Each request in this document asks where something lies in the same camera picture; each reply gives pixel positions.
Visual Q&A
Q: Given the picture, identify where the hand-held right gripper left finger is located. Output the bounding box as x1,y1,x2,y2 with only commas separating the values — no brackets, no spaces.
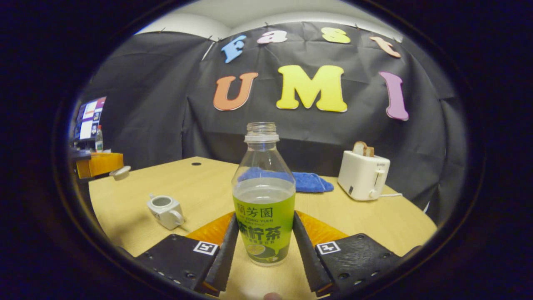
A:
134,211,240,297

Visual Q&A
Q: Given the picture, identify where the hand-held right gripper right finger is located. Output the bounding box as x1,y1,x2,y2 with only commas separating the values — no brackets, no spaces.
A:
292,211,403,297

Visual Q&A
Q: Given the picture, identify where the green label water bottle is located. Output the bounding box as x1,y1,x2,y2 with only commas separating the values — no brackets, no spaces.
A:
232,122,296,266

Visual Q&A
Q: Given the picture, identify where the white teacup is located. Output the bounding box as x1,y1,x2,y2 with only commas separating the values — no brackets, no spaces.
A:
147,194,185,230

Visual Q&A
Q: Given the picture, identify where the computer monitor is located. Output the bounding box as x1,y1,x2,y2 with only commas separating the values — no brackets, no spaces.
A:
74,97,107,142

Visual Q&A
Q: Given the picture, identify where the blue towel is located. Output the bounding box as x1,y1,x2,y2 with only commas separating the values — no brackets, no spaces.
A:
238,167,334,193

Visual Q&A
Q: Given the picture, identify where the black backdrop cloth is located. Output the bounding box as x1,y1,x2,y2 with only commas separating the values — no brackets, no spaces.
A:
79,22,467,225

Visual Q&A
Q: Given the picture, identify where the white toaster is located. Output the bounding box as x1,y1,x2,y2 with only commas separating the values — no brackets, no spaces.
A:
338,151,391,201

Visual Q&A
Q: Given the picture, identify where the toast slice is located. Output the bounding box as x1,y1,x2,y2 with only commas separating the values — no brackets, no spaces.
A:
353,141,374,157

